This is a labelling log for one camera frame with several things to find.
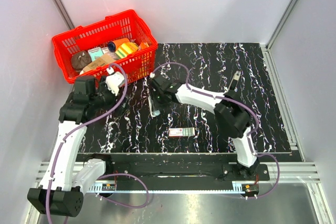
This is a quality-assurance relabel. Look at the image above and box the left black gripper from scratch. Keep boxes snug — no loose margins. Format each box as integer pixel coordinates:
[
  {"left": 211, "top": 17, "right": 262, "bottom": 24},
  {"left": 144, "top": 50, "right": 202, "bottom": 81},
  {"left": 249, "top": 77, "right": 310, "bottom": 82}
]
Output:
[{"left": 90, "top": 76, "right": 130, "bottom": 117}]

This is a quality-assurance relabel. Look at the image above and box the light blue small stapler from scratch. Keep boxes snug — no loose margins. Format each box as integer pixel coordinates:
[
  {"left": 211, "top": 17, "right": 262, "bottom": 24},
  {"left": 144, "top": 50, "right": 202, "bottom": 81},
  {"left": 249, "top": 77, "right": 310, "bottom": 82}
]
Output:
[{"left": 148, "top": 96, "right": 161, "bottom": 118}]

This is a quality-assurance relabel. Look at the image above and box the white black large stapler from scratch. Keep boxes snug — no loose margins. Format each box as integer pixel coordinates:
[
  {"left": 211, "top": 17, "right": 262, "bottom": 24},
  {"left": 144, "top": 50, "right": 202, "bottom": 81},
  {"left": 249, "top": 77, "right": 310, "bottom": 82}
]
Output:
[{"left": 228, "top": 71, "right": 241, "bottom": 92}]

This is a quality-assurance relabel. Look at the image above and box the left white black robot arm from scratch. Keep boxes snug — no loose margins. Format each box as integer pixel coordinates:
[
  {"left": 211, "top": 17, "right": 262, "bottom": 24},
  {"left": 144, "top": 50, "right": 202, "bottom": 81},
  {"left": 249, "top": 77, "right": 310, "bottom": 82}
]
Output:
[{"left": 27, "top": 72, "right": 126, "bottom": 217}]

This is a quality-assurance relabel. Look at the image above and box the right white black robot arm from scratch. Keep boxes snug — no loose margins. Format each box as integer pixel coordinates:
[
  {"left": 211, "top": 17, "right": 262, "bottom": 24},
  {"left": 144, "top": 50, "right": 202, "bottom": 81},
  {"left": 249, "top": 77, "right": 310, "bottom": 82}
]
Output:
[{"left": 149, "top": 71, "right": 259, "bottom": 180}]

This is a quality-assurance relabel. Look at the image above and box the brown cardboard package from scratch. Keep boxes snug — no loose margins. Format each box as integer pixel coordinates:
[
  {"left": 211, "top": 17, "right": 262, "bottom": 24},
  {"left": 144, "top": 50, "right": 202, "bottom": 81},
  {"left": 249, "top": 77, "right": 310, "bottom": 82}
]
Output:
[{"left": 80, "top": 52, "right": 119, "bottom": 74}]

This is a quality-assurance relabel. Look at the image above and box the red staple box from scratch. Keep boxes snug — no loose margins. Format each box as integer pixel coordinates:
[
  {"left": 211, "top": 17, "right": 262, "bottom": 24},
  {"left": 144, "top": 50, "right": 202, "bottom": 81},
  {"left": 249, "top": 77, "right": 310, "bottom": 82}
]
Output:
[{"left": 168, "top": 127, "right": 195, "bottom": 137}]

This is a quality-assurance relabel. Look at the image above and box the brown round bun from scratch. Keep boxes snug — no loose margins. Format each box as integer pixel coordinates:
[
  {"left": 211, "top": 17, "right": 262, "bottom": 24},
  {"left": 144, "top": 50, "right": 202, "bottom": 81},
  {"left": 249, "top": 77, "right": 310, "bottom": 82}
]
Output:
[{"left": 71, "top": 50, "right": 92, "bottom": 71}]

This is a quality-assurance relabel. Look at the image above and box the teal small box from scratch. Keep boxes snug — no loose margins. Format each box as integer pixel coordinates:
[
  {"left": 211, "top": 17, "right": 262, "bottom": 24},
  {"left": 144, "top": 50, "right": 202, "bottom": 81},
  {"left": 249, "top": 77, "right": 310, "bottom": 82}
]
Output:
[{"left": 88, "top": 47, "right": 104, "bottom": 61}]

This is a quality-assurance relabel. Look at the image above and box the orange small packet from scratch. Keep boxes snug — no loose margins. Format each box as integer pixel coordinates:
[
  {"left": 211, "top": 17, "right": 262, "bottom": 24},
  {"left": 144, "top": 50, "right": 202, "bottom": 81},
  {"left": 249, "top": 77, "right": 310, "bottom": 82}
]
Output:
[{"left": 138, "top": 42, "right": 149, "bottom": 50}]

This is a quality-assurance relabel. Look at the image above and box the yellow green striped sponge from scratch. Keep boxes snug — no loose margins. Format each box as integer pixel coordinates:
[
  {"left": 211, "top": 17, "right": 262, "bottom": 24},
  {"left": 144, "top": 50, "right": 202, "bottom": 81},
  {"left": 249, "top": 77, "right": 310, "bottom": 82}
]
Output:
[{"left": 115, "top": 42, "right": 139, "bottom": 59}]

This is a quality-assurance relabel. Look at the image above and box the orange cylinder blue cap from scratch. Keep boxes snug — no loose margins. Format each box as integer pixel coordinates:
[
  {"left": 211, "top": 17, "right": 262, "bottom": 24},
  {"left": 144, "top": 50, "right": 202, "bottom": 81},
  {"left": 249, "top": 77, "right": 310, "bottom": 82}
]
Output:
[{"left": 107, "top": 38, "right": 130, "bottom": 52}]

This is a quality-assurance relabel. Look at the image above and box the red plastic shopping basket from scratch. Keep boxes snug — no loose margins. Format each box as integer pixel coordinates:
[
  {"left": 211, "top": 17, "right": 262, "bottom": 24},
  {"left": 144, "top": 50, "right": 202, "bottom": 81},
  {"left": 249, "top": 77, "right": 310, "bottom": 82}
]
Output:
[{"left": 51, "top": 9, "right": 159, "bottom": 96}]

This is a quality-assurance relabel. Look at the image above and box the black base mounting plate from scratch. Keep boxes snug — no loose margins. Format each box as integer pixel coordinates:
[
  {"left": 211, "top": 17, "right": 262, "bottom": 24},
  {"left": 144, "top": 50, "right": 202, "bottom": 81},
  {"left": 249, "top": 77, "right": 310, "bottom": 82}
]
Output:
[{"left": 85, "top": 154, "right": 270, "bottom": 192}]

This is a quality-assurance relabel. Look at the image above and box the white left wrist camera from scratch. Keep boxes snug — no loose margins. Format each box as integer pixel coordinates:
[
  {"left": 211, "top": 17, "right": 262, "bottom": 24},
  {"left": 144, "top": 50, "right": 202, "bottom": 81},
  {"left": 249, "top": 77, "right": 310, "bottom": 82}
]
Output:
[{"left": 105, "top": 68, "right": 125, "bottom": 95}]

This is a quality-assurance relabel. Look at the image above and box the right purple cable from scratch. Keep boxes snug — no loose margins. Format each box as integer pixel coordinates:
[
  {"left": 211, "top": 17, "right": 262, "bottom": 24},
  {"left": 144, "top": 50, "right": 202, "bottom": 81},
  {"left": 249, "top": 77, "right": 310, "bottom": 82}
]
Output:
[{"left": 151, "top": 62, "right": 280, "bottom": 200}]

